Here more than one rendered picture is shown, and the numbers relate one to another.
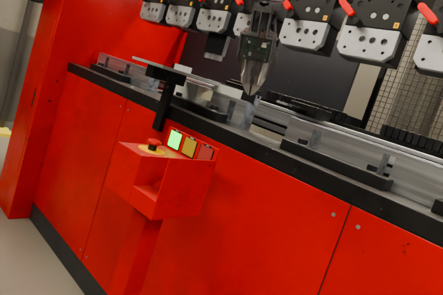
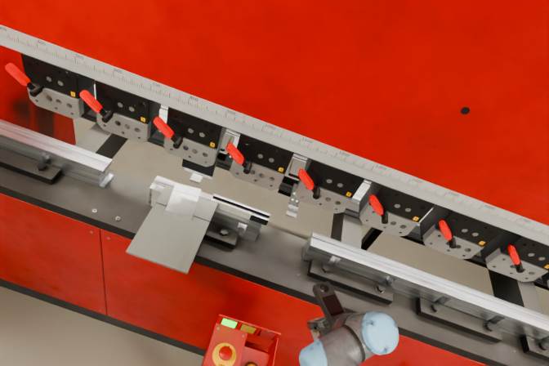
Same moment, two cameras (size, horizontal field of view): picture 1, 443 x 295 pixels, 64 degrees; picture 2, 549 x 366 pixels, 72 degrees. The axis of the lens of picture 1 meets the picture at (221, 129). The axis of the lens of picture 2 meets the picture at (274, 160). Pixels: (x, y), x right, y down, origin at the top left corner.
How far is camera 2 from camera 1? 1.30 m
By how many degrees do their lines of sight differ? 53
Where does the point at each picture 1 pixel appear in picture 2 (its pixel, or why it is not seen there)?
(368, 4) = (394, 197)
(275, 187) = (314, 311)
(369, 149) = (377, 273)
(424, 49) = (433, 238)
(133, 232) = not seen: outside the picture
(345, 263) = not seen: hidden behind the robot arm
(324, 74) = not seen: hidden behind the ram
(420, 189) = (408, 292)
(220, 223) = (265, 318)
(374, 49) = (394, 229)
